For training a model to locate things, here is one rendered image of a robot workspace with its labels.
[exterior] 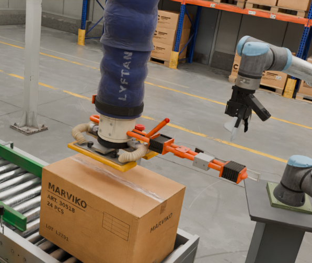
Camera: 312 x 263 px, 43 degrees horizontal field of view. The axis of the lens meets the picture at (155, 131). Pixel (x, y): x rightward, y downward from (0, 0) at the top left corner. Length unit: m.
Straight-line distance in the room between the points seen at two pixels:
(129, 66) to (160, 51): 7.97
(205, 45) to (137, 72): 8.85
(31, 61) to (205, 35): 6.54
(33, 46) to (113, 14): 3.05
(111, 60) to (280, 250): 1.57
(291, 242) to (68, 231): 1.33
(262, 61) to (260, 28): 8.69
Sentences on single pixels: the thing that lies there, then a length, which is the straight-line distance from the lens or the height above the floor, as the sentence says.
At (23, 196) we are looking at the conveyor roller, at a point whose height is 0.54.
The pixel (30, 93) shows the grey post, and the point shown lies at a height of 0.46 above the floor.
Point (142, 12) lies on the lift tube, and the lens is 1.68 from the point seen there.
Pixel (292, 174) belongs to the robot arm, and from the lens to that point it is 2.42.
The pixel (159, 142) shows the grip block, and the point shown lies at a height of 1.23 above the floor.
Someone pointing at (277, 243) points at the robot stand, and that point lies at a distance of 2.60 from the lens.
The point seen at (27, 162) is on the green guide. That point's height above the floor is 0.62.
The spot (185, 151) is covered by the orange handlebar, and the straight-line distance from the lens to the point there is 1.70.
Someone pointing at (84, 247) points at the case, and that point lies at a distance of 2.02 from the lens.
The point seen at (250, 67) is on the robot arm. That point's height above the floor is 1.64.
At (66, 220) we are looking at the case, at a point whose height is 0.73.
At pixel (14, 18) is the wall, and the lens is 12.91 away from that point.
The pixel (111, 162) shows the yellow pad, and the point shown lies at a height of 1.10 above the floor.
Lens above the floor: 1.89
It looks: 21 degrees down
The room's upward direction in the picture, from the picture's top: 9 degrees clockwise
